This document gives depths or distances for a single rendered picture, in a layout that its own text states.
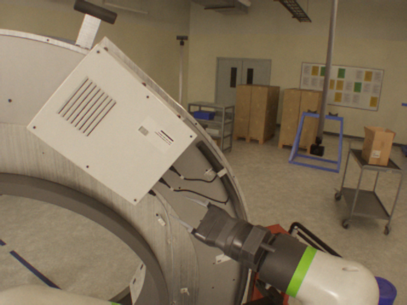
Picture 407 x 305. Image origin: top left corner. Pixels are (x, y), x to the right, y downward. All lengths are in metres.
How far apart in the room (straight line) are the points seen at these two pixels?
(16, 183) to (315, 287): 0.57
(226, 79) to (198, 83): 1.17
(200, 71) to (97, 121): 10.03
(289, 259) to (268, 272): 0.04
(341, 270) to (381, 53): 8.77
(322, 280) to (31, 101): 0.61
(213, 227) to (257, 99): 6.38
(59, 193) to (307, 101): 6.21
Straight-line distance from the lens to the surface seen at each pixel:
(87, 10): 0.75
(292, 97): 6.61
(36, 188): 0.61
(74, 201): 0.61
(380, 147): 3.70
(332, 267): 0.48
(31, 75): 0.61
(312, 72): 9.12
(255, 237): 0.44
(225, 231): 0.52
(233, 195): 0.73
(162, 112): 0.49
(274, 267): 0.48
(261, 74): 9.46
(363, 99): 9.06
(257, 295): 1.80
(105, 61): 0.48
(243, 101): 6.97
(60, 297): 0.33
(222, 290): 0.96
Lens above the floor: 1.77
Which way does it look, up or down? 17 degrees down
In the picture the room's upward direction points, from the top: 3 degrees clockwise
